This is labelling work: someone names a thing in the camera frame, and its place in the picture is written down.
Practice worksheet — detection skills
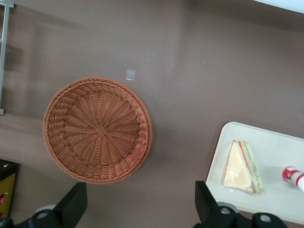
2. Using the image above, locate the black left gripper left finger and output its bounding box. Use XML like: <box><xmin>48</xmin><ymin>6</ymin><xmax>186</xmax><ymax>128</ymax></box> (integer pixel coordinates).
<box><xmin>0</xmin><ymin>182</ymin><xmax>88</xmax><ymax>228</ymax></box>

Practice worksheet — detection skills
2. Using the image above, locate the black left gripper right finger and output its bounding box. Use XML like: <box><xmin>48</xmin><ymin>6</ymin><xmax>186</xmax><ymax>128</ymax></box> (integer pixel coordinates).
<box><xmin>194</xmin><ymin>180</ymin><xmax>288</xmax><ymax>228</ymax></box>

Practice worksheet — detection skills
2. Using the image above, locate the triangle sandwich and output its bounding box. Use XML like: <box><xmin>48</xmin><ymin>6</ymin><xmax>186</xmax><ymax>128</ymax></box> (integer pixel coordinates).
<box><xmin>222</xmin><ymin>140</ymin><xmax>265</xmax><ymax>195</ymax></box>

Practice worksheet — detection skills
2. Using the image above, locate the round brown wicker basket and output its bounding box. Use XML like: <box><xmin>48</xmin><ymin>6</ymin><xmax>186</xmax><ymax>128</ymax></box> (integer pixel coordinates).
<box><xmin>42</xmin><ymin>76</ymin><xmax>153</xmax><ymax>184</ymax></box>

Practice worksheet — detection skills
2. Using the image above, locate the cream plastic tray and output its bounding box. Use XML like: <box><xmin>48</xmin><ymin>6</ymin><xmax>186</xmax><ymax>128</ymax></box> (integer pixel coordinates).
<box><xmin>205</xmin><ymin>122</ymin><xmax>304</xmax><ymax>225</ymax></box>

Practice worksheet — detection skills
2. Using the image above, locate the black oven with yellow panel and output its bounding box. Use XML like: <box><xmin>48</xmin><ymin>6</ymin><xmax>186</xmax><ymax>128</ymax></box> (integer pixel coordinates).
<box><xmin>0</xmin><ymin>158</ymin><xmax>20</xmax><ymax>222</ymax></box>

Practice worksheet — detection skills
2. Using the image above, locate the red white yogurt cup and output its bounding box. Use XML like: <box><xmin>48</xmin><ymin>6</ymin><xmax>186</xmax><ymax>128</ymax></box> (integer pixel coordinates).
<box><xmin>282</xmin><ymin>165</ymin><xmax>304</xmax><ymax>193</ymax></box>

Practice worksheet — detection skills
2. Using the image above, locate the clear tape piece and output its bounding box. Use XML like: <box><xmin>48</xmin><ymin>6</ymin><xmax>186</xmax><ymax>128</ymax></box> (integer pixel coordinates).
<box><xmin>125</xmin><ymin>68</ymin><xmax>136</xmax><ymax>81</ymax></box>

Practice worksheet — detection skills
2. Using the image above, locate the grey metal wire rack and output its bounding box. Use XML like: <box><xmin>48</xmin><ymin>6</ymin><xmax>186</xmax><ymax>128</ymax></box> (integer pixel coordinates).
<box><xmin>0</xmin><ymin>0</ymin><xmax>15</xmax><ymax>116</ymax></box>

